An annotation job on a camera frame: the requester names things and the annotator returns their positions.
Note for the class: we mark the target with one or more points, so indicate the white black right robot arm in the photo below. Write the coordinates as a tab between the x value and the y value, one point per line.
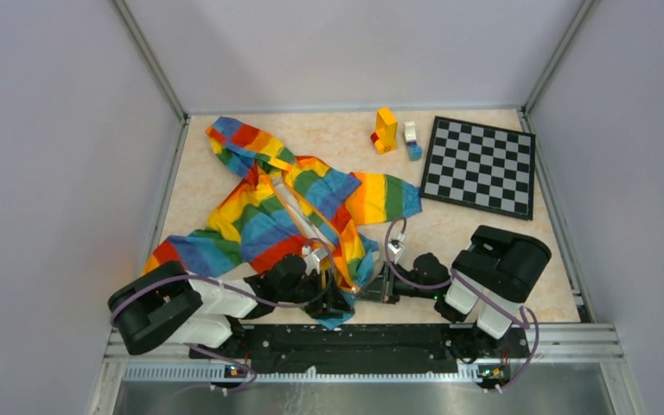
498	271

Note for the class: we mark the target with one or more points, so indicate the black white checkerboard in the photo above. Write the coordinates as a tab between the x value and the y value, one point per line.
480	166

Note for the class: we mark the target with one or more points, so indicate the white blue block toy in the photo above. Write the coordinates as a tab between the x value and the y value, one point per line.
414	150

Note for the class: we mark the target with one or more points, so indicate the orange yellow block toy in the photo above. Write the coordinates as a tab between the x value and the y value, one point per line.
385	130

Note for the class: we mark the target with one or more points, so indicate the rainbow striped zip jacket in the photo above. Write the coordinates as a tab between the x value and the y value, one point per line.
280	202

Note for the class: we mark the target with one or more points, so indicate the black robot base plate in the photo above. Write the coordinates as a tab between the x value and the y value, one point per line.
439	348

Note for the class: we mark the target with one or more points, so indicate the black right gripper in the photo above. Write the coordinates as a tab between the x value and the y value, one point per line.
381	288

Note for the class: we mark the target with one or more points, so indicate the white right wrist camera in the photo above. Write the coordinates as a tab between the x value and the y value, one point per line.
395	248

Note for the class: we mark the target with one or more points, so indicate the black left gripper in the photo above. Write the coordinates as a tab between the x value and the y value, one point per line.
333	307

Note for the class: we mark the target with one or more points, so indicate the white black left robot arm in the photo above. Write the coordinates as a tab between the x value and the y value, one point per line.
171	304

